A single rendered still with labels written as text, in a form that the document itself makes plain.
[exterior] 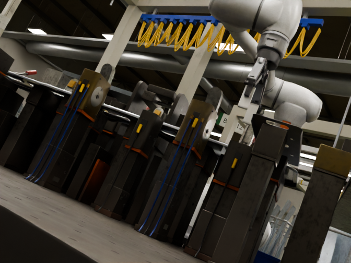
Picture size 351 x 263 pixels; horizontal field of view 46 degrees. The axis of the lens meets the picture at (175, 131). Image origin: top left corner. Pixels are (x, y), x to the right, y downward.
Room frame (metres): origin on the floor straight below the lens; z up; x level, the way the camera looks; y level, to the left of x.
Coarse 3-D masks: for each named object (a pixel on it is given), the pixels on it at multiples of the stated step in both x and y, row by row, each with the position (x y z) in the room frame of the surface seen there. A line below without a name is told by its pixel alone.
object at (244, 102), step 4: (244, 88) 1.13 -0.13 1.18; (252, 88) 1.12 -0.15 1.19; (252, 92) 1.12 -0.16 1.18; (244, 96) 1.13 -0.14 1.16; (252, 96) 1.12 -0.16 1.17; (240, 100) 1.13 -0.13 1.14; (244, 100) 1.13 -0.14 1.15; (248, 100) 1.12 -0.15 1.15; (240, 104) 1.13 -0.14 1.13; (244, 104) 1.12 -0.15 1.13; (248, 104) 1.12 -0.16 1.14; (244, 108) 1.12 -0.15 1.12
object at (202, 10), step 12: (132, 0) 5.21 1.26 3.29; (144, 0) 5.22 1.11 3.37; (156, 0) 5.08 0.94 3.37; (168, 0) 4.95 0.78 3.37; (180, 0) 4.82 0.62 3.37; (192, 0) 4.70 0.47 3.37; (204, 0) 4.58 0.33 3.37; (312, 0) 3.73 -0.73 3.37; (324, 0) 3.65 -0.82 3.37; (336, 0) 3.58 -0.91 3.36; (348, 0) 3.50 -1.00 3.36; (168, 12) 5.08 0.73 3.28; (180, 12) 4.94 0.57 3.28; (192, 12) 4.81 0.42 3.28; (204, 12) 4.69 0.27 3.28; (312, 12) 3.79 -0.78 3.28; (324, 12) 3.70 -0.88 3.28; (336, 12) 3.63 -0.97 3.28; (348, 12) 3.55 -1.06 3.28
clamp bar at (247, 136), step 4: (260, 108) 1.30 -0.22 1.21; (256, 112) 1.31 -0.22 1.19; (260, 112) 1.34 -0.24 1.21; (244, 128) 1.33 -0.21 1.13; (248, 128) 1.33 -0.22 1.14; (252, 128) 1.33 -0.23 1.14; (244, 132) 1.32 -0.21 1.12; (248, 132) 1.33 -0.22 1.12; (252, 132) 1.32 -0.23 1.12; (244, 136) 1.33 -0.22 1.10; (248, 136) 1.33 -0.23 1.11; (252, 136) 1.31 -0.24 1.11; (240, 140) 1.32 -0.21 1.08; (244, 140) 1.32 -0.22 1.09; (248, 140) 1.32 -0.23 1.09; (248, 144) 1.31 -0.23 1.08
